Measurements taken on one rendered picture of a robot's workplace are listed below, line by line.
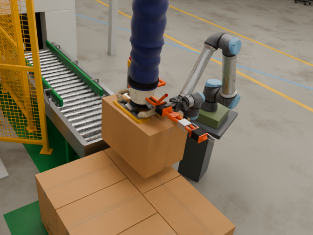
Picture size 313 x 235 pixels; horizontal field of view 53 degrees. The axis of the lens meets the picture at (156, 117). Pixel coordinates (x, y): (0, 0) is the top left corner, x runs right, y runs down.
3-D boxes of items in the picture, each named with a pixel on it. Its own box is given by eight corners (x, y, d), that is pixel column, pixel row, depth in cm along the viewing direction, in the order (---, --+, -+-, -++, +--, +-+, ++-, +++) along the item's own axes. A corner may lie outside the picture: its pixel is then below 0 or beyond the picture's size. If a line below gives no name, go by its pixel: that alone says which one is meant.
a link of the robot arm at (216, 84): (207, 91, 303) (212, 75, 293) (222, 99, 294) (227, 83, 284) (198, 96, 293) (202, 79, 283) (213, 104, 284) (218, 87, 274)
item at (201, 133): (188, 136, 199) (190, 129, 196) (197, 133, 203) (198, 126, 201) (198, 143, 194) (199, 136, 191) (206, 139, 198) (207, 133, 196)
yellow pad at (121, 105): (112, 102, 244) (112, 97, 241) (123, 99, 250) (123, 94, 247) (138, 124, 223) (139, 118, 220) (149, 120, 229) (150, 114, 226)
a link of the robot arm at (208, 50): (209, 25, 237) (168, 104, 249) (223, 31, 230) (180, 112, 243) (215, 30, 246) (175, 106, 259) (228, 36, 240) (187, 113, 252)
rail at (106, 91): (52, 55, 462) (51, 42, 452) (56, 54, 465) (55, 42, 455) (142, 139, 317) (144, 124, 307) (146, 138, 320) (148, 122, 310)
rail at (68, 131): (5, 62, 426) (3, 49, 416) (9, 61, 429) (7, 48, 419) (82, 162, 281) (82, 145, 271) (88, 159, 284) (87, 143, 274)
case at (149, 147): (101, 138, 270) (101, 97, 249) (138, 124, 294) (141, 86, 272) (144, 179, 234) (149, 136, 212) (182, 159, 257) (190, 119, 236)
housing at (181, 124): (176, 126, 208) (177, 120, 205) (183, 123, 212) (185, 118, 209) (183, 131, 203) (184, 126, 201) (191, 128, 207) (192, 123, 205)
